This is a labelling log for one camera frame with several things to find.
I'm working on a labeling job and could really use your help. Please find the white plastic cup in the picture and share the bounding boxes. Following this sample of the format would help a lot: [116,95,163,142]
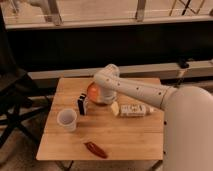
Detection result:
[57,108,77,132]

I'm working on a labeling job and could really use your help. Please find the black and white eraser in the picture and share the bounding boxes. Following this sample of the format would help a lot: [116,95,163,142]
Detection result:
[77,93,88,115]

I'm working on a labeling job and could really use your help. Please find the clear plastic bottle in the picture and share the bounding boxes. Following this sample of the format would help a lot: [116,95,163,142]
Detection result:
[120,104,154,117]

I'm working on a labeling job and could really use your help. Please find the wooden folding table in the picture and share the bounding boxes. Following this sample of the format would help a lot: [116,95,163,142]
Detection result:
[37,78,163,161]

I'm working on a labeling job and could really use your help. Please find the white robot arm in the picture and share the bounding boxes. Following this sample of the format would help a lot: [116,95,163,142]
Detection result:
[94,64,213,171]

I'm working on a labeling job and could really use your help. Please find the red chili pepper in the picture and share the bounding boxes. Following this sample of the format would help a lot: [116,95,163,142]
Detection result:
[85,142,108,159]

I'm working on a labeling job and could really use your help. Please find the black office chair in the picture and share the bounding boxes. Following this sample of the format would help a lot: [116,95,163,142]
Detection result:
[0,9,51,148]

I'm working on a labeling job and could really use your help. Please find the orange bowl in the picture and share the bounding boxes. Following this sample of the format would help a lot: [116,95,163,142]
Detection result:
[87,82,104,105]

